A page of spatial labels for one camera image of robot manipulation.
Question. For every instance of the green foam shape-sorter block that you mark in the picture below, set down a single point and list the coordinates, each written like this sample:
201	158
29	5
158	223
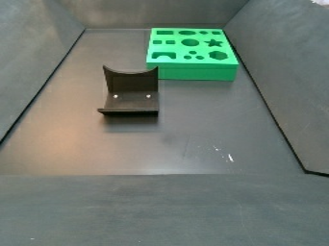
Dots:
192	54

